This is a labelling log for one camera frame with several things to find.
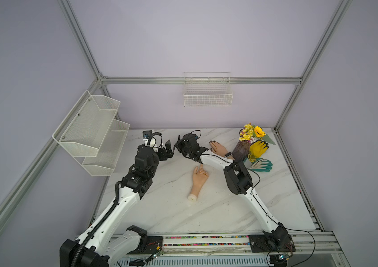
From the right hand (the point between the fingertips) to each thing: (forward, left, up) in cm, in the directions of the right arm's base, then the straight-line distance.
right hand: (174, 144), depth 104 cm
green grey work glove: (-14, -53, -5) cm, 54 cm away
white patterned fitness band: (-7, -33, -2) cm, 34 cm away
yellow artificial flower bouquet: (-9, -42, +19) cm, 47 cm away
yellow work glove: (-1, -54, -5) cm, 54 cm away
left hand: (-18, +4, +22) cm, 28 cm away
